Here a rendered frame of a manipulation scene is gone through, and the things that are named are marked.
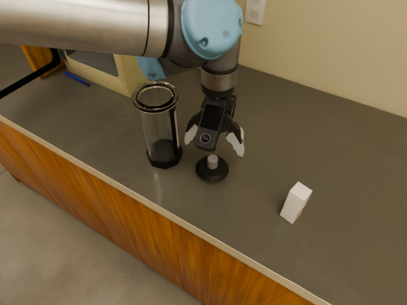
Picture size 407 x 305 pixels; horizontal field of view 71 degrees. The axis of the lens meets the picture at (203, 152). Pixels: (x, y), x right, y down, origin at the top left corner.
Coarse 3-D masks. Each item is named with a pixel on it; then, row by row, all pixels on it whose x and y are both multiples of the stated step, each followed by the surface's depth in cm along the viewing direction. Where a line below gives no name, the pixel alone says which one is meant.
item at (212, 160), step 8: (200, 160) 78; (208, 160) 74; (216, 160) 74; (224, 160) 78; (200, 168) 76; (208, 168) 76; (216, 168) 76; (224, 168) 76; (200, 176) 75; (208, 176) 74; (216, 176) 74; (224, 176) 75
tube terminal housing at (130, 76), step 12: (72, 60) 105; (120, 60) 90; (132, 60) 94; (72, 72) 111; (84, 72) 106; (96, 72) 102; (120, 72) 94; (132, 72) 97; (108, 84) 103; (120, 84) 99; (132, 84) 99
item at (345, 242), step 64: (64, 128) 91; (128, 128) 91; (256, 128) 91; (320, 128) 91; (384, 128) 91; (128, 192) 77; (192, 192) 75; (256, 192) 75; (320, 192) 75; (384, 192) 75; (256, 256) 64; (320, 256) 64; (384, 256) 64
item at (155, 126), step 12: (144, 84) 69; (156, 84) 69; (168, 84) 69; (132, 96) 66; (144, 96) 70; (156, 96) 72; (168, 96) 71; (144, 108) 63; (156, 108) 63; (144, 120) 68; (156, 120) 67; (168, 120) 68; (144, 132) 72; (156, 132) 69; (168, 132) 71; (156, 144) 73; (168, 144) 74; (156, 156) 77; (168, 156) 77
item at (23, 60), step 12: (0, 48) 87; (12, 48) 90; (24, 48) 93; (36, 48) 96; (48, 48) 100; (0, 60) 88; (12, 60) 91; (24, 60) 94; (36, 60) 98; (48, 60) 102; (0, 72) 90; (12, 72) 93; (24, 72) 96; (0, 84) 91
